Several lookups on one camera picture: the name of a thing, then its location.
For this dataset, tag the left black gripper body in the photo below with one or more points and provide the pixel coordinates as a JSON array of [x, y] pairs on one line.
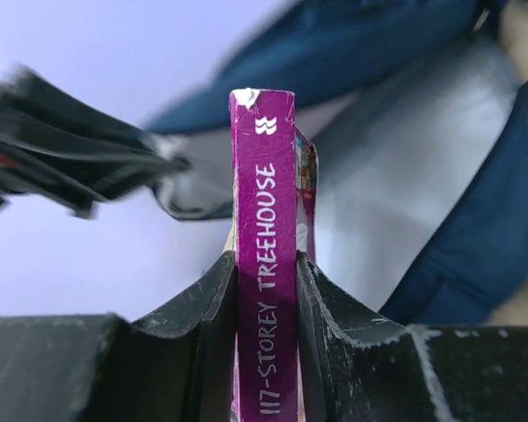
[[56, 146]]

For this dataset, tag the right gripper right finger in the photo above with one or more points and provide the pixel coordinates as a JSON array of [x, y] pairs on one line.
[[360, 366]]

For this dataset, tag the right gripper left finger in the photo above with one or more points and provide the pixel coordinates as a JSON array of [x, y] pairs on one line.
[[174, 364]]

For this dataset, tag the purple Treehouse book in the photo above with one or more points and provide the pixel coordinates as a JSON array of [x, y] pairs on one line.
[[275, 171]]

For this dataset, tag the navy blue backpack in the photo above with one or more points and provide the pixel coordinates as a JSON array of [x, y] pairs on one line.
[[419, 112]]

